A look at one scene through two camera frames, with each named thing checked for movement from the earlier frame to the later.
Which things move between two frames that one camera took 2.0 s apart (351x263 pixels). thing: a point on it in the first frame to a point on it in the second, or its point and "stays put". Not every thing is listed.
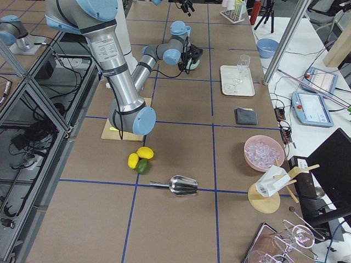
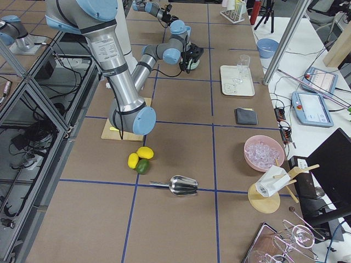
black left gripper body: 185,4 to 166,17
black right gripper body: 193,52 stays put
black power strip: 304,183 stays put
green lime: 142,166 stays put
